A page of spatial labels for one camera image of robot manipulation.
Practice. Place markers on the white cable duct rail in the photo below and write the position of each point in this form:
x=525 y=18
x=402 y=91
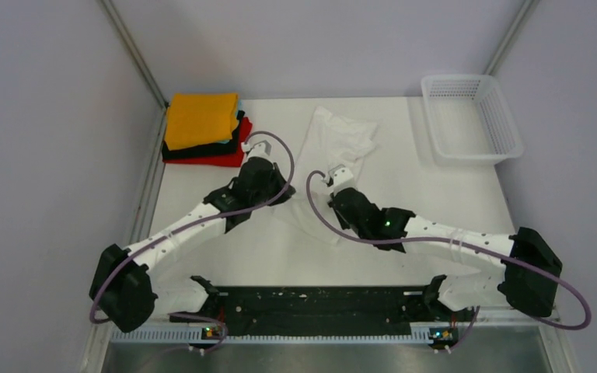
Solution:
x=197 y=335

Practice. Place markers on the light blue folded t shirt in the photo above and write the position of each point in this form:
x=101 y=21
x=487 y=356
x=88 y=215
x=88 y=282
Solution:
x=237 y=117

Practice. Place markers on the left aluminium frame rail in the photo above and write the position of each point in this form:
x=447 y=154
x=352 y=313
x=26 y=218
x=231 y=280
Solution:
x=142 y=210

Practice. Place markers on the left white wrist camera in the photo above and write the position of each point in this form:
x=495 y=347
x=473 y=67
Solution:
x=261 y=149

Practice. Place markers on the orange folded t shirt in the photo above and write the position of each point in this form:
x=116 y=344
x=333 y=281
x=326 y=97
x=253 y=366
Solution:
x=201 y=119

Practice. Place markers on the black folded t shirt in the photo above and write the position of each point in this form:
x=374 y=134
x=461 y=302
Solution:
x=201 y=151

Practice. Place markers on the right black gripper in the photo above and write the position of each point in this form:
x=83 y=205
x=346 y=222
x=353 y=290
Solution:
x=344 y=224

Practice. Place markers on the white t shirt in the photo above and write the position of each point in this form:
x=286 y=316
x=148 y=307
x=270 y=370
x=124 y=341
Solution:
x=331 y=140

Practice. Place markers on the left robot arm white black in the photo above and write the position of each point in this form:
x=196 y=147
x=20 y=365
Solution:
x=142 y=281

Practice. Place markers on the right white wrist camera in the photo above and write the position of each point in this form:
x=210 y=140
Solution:
x=338 y=179

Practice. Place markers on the white plastic basket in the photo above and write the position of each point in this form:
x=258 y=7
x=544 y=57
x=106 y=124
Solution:
x=469 y=121

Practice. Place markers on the right back aluminium post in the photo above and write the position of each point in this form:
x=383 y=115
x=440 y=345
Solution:
x=511 y=35

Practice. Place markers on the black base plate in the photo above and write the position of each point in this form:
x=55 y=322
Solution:
x=315 y=311

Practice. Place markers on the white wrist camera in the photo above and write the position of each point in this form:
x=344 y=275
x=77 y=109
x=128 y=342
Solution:
x=338 y=179
x=261 y=149

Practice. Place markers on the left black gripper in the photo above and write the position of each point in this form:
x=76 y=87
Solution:
x=280 y=181

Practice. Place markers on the left back aluminium post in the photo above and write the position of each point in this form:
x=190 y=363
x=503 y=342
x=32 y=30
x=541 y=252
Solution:
x=124 y=35

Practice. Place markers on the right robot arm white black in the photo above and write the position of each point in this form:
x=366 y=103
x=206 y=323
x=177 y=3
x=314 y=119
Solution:
x=498 y=279

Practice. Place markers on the red folded t shirt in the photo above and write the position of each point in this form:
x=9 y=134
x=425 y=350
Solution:
x=232 y=160

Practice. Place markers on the aluminium post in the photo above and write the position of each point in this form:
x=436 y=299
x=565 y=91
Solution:
x=124 y=35
x=511 y=35

